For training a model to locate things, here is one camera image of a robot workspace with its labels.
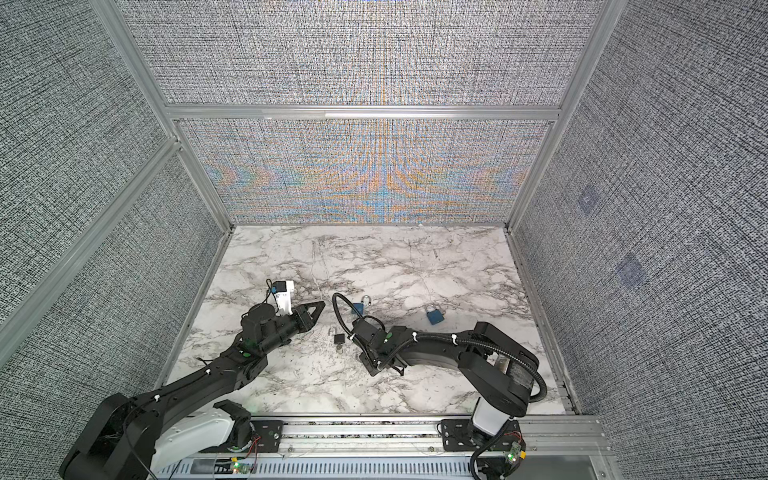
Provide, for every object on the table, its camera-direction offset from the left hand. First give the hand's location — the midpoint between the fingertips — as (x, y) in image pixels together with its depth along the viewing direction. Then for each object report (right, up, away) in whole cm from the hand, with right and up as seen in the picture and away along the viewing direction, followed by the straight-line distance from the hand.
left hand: (324, 306), depth 82 cm
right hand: (+13, -16, +6) cm, 21 cm away
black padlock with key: (+3, -11, +8) cm, 14 cm away
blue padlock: (+8, -3, +16) cm, 18 cm away
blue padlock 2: (+33, -6, +13) cm, 36 cm away
